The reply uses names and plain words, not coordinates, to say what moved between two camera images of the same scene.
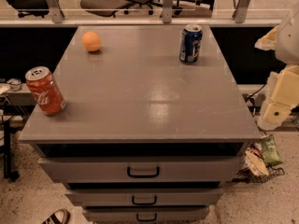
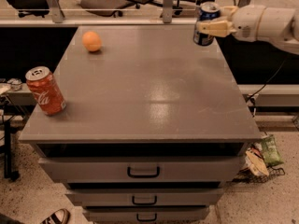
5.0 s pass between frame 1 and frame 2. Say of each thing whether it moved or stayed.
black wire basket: stayed
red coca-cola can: stayed
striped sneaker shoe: stayed
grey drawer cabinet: stayed
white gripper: moved
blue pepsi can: moved
